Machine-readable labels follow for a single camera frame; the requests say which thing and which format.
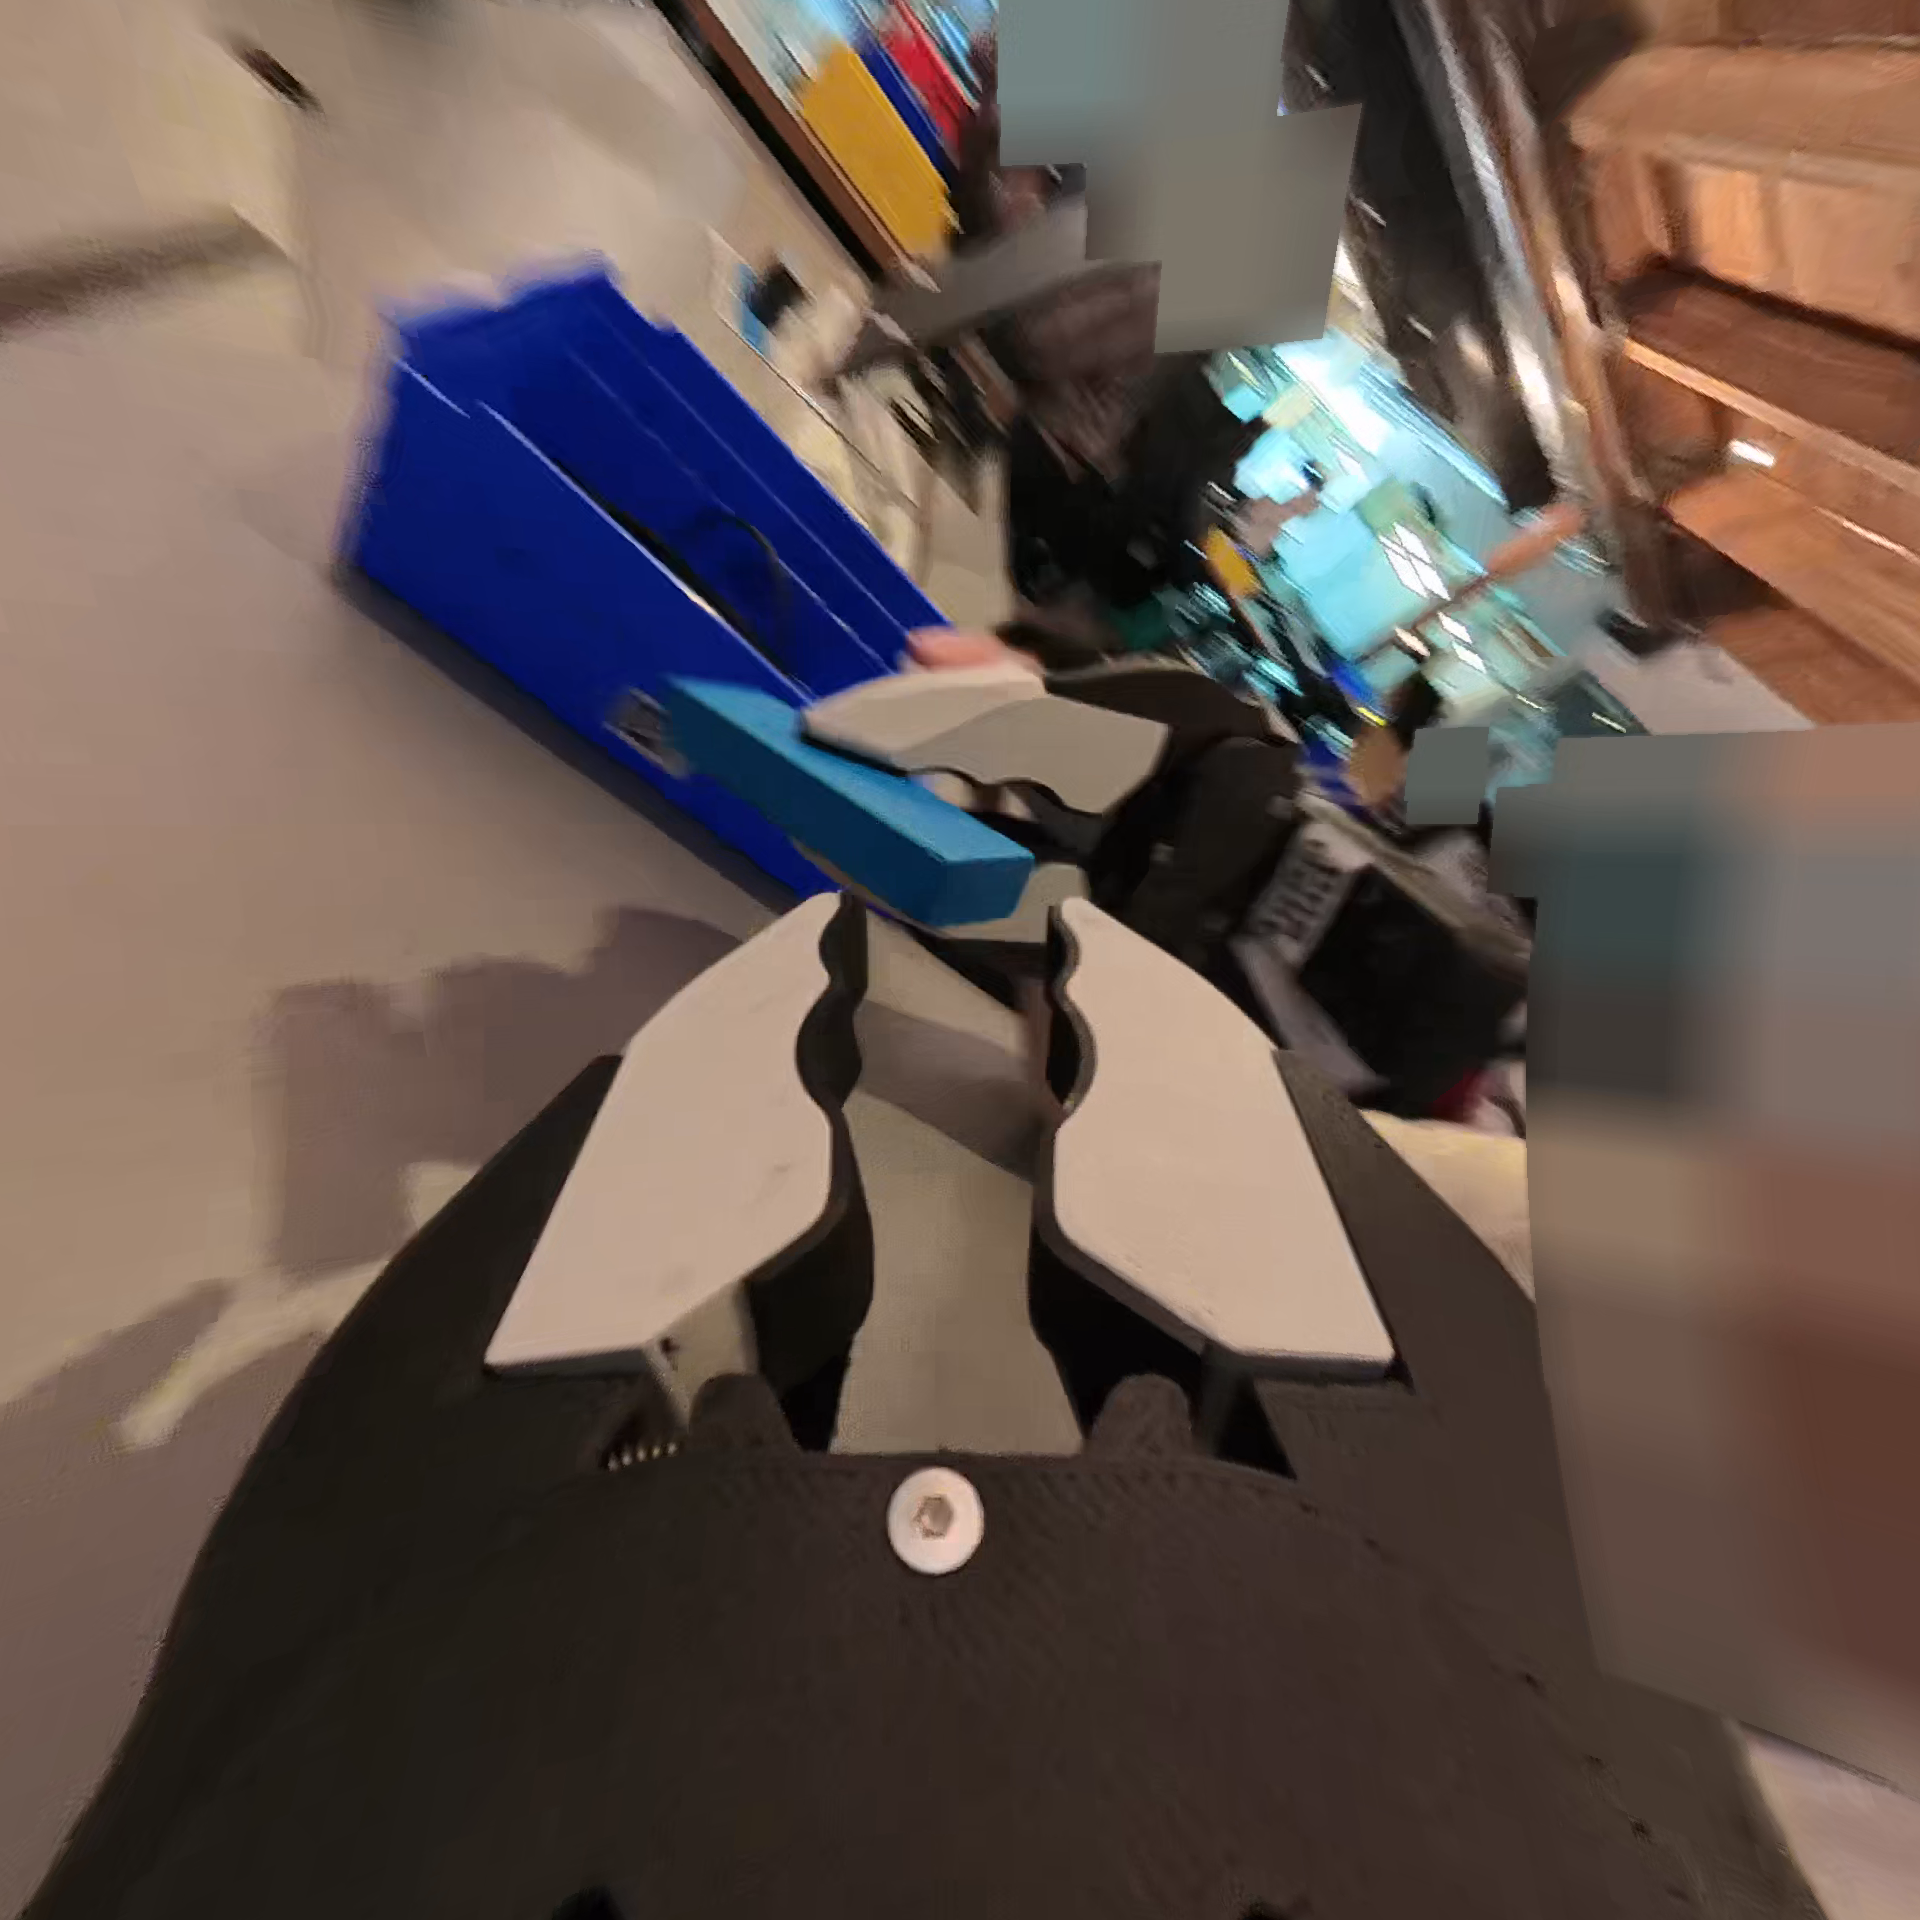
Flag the yellow storage bin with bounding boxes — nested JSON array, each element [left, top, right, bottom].
[[802, 42, 963, 257]]

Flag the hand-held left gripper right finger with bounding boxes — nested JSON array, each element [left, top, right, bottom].
[[1035, 896, 1402, 1373]]

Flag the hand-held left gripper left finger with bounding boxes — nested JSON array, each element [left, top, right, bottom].
[[483, 891, 876, 1373]]

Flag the grey desk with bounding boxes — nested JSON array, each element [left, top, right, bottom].
[[0, 0, 1081, 1442]]

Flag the black cable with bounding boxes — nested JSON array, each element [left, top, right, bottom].
[[632, 507, 788, 634]]

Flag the blue rectangular block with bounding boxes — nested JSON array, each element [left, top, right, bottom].
[[663, 674, 1038, 929]]

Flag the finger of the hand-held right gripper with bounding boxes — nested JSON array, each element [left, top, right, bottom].
[[802, 664, 1175, 824]]

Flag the blue plastic bin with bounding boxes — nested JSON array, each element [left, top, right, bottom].
[[334, 262, 963, 904]]

